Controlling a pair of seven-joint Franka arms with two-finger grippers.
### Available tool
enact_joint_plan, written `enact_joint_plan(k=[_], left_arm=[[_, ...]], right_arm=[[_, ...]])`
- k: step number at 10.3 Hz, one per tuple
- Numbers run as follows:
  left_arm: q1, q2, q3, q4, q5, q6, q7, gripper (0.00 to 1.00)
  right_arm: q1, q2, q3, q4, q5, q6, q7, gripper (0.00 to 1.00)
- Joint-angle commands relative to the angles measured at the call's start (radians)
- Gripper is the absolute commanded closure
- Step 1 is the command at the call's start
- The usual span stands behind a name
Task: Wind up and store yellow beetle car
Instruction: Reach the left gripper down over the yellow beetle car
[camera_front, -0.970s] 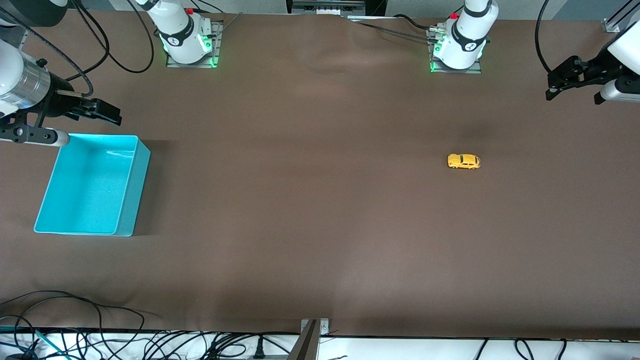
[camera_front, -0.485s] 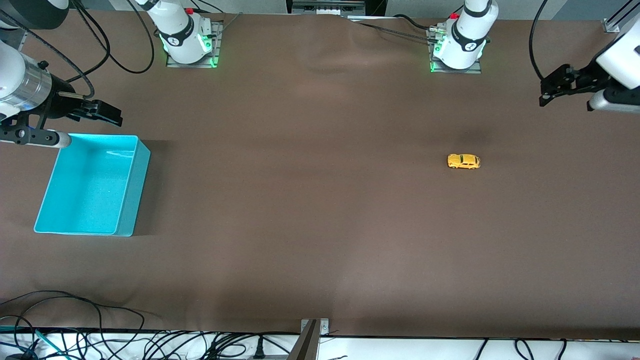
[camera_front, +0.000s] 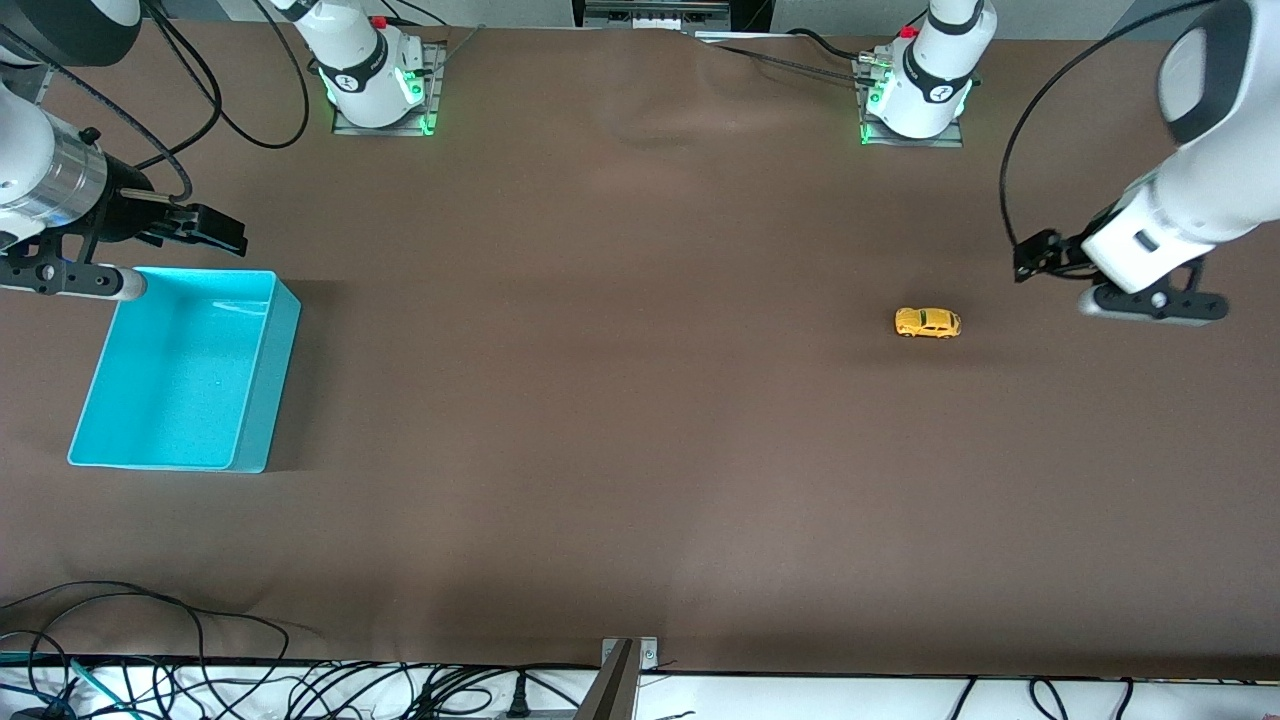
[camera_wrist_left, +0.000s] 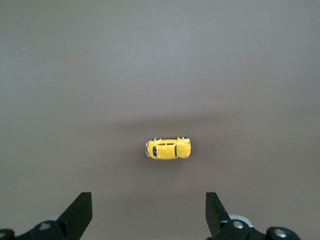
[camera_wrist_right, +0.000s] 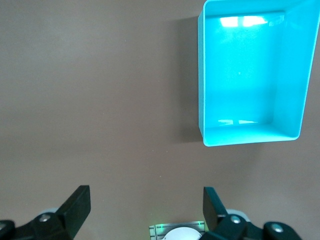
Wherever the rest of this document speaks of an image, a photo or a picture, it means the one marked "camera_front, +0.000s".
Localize brown table cloth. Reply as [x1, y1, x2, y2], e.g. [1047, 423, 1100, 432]
[0, 18, 1280, 679]

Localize grey metal pole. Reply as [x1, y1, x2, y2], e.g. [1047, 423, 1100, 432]
[575, 640, 641, 720]

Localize teal cable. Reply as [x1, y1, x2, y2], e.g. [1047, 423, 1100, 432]
[0, 652, 136, 720]

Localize grey metal device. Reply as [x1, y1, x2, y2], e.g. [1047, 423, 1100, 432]
[572, 0, 773, 33]

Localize small metal bracket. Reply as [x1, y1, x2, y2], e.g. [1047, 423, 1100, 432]
[600, 637, 660, 672]

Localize yellow beetle toy car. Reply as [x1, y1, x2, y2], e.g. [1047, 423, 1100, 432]
[894, 307, 962, 340]

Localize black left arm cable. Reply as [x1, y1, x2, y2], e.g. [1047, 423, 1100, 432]
[998, 0, 1223, 247]

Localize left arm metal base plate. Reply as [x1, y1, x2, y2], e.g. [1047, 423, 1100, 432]
[853, 55, 964, 149]

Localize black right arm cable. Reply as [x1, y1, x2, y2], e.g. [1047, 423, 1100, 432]
[140, 0, 310, 151]

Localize turquoise plastic bin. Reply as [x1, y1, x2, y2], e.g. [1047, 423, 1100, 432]
[67, 267, 302, 474]

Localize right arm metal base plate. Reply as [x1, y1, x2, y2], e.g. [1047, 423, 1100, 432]
[332, 42, 447, 137]

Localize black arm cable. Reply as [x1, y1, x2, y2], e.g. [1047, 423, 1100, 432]
[998, 0, 1223, 247]
[140, 0, 310, 151]

